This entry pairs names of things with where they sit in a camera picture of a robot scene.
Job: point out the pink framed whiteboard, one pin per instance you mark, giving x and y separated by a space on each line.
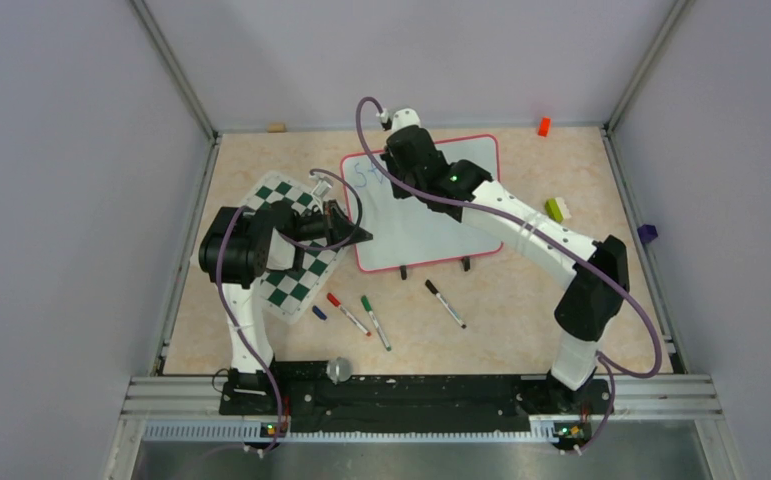
405 232

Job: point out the red marker pen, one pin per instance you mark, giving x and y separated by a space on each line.
353 319

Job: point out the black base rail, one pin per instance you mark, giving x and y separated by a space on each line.
302 393

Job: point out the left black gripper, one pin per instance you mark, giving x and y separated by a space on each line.
335 224

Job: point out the blue marker cap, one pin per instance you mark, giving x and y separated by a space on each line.
319 313

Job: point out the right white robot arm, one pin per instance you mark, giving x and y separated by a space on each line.
593 275

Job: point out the orange toy block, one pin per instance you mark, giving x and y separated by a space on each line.
544 127

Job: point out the purple toy block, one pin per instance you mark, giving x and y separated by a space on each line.
647 233

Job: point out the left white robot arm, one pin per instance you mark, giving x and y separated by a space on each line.
242 245

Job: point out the black whiteboard stand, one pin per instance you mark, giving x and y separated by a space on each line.
464 264

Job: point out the green white chess mat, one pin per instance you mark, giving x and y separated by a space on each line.
288 296

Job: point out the green marker pen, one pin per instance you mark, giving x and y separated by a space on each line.
380 332

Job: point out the green white toy brick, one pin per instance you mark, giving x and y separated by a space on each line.
557 209

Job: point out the small wooden block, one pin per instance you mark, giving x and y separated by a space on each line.
276 128

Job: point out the black marker pen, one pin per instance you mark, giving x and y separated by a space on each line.
451 311

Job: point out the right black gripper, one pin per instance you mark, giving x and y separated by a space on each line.
400 191

